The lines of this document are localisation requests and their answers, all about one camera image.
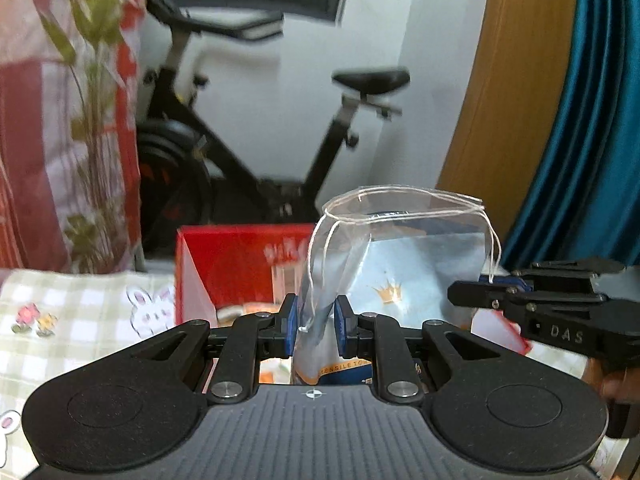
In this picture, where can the wooden door panel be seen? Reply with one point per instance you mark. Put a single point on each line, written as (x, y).
(500, 110)

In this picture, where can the blue curtain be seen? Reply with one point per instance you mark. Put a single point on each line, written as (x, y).
(575, 135)

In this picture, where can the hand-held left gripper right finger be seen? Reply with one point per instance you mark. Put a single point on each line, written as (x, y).
(343, 324)

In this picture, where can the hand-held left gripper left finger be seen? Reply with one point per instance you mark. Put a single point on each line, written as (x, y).
(289, 319)

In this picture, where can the black exercise bike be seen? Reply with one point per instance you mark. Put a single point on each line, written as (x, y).
(330, 150)

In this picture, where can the green checked rabbit tablecloth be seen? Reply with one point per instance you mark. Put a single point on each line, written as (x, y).
(75, 310)

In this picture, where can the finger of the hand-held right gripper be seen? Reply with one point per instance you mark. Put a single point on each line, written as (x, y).
(475, 294)
(560, 267)

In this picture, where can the red strawberry print box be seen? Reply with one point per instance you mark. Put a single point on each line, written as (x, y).
(235, 265)

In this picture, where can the light blue crown print packet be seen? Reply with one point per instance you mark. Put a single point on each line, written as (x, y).
(415, 270)

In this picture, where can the person's right hand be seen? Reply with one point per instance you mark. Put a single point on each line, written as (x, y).
(602, 382)

